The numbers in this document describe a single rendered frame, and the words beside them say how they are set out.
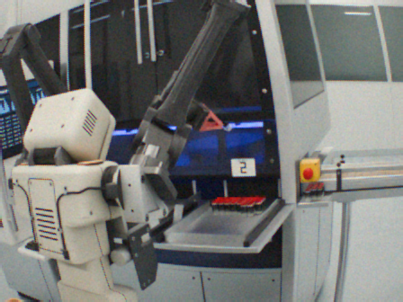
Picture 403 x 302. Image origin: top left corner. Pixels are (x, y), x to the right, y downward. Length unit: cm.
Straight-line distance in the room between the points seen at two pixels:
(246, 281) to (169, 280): 36
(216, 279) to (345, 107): 460
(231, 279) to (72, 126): 115
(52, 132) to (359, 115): 551
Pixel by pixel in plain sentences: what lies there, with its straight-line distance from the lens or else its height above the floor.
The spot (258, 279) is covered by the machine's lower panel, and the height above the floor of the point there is 54.
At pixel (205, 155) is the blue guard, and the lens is 178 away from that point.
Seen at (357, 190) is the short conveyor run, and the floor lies 88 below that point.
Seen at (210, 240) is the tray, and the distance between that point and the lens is 143.
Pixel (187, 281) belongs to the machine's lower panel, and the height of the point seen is 51.
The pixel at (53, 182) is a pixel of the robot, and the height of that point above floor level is 121.
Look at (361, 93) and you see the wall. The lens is 622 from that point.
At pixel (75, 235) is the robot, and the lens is 100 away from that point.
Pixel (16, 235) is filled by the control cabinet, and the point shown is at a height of 84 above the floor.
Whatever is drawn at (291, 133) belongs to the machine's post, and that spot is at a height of 113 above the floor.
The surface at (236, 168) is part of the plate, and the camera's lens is 175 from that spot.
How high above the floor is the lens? 140
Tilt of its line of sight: 10 degrees down
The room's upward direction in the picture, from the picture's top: 7 degrees counter-clockwise
